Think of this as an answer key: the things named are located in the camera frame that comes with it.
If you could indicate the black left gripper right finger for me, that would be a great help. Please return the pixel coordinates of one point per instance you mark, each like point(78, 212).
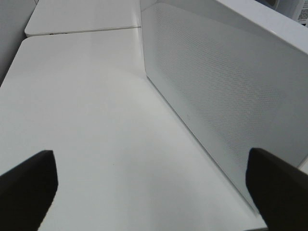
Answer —
point(278, 190)

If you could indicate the white microwave door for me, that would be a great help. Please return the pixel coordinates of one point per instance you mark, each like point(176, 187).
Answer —
point(236, 74)

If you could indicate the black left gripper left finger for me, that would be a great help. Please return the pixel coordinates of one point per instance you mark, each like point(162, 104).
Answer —
point(27, 192)

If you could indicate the white warning label sticker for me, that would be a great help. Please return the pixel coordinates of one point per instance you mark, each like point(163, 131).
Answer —
point(300, 14)

